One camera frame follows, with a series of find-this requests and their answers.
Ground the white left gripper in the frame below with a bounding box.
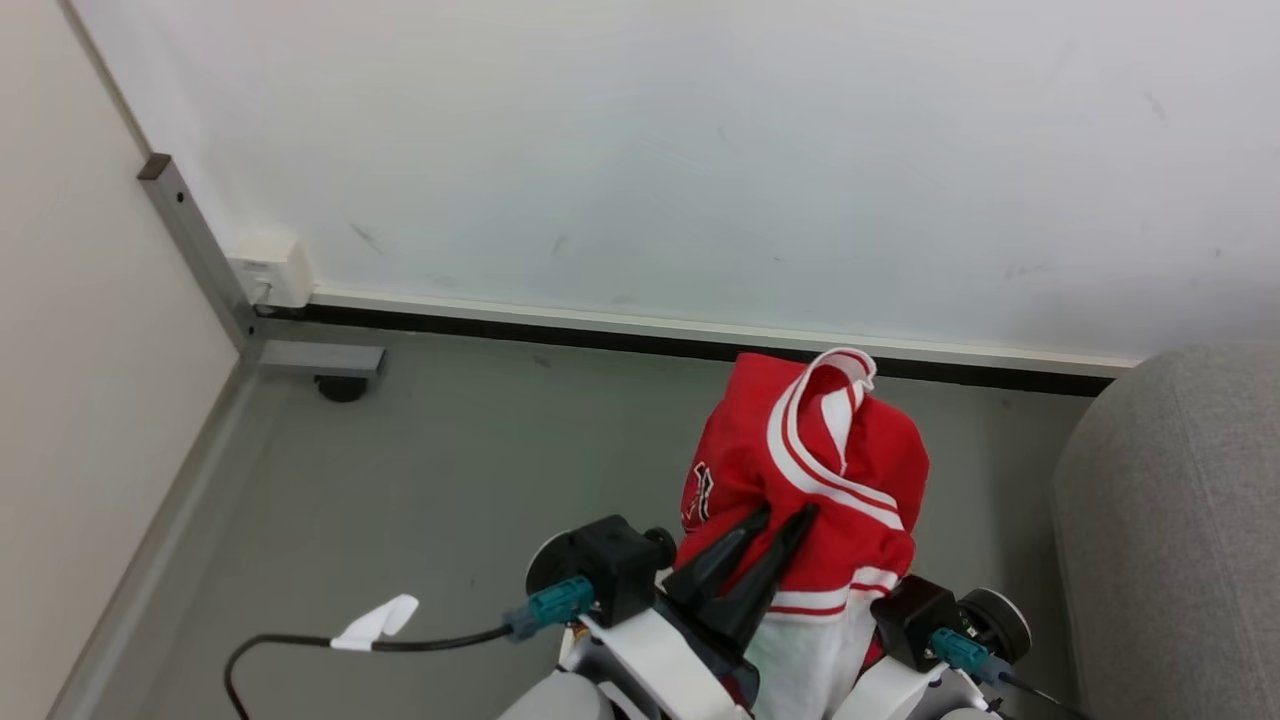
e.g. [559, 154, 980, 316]
[578, 503, 822, 720]

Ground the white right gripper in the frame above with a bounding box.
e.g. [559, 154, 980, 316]
[833, 655, 951, 720]

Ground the red white-striped sports jersey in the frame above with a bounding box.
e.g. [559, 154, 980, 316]
[678, 347, 931, 720]

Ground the grey fabric sofa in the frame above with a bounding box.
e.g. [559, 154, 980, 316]
[1050, 342, 1280, 720]

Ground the white tape tag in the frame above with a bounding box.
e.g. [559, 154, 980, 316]
[330, 594, 421, 653]

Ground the teal right camera connector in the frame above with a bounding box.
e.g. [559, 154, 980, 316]
[928, 627, 1003, 687]

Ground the teal camera connector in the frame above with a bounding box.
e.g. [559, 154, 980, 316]
[928, 627, 1003, 687]
[502, 575, 598, 643]

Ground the thin black cable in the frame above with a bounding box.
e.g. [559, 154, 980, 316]
[998, 674, 1093, 720]

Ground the teal left camera connector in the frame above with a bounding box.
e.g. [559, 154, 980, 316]
[502, 575, 598, 643]

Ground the white wall baseboard trim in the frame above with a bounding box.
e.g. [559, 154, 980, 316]
[308, 289, 1143, 380]

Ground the thick black cable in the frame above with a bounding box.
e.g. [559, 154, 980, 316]
[224, 622, 516, 720]

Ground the white wall socket box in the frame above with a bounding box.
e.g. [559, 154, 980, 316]
[228, 237, 317, 310]

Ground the grey partition bottom rail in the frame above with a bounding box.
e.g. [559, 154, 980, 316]
[45, 345, 263, 720]

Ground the grey metal frame post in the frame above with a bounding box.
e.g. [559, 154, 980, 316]
[137, 153, 387, 380]

